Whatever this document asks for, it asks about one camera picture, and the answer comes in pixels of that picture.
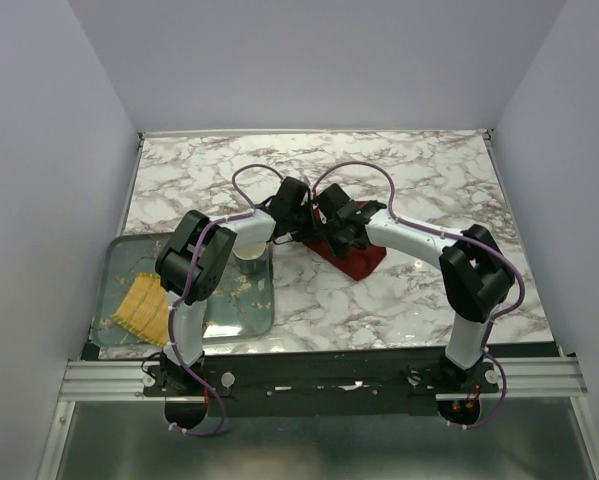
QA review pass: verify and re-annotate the yellow woven coaster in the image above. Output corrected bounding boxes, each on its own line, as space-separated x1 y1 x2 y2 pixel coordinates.
112 273 169 347

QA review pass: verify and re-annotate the white cup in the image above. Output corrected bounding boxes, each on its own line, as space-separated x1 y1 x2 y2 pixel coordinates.
233 242 269 275

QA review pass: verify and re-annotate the floral metal tray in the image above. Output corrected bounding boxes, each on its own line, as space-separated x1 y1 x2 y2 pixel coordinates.
90 233 275 348

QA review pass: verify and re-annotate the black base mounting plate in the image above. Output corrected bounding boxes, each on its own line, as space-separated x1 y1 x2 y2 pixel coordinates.
140 347 499 432

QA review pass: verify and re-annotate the red cloth napkin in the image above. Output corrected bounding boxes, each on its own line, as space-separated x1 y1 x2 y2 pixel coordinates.
303 200 387 281

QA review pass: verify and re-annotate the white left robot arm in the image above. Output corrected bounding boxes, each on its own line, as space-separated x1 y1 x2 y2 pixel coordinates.
155 177 312 395

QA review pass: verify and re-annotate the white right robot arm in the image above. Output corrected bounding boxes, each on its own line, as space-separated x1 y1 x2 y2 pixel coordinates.
313 184 515 392

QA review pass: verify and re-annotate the aluminium frame rail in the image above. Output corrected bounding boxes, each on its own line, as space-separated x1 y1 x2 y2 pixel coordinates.
59 357 588 403

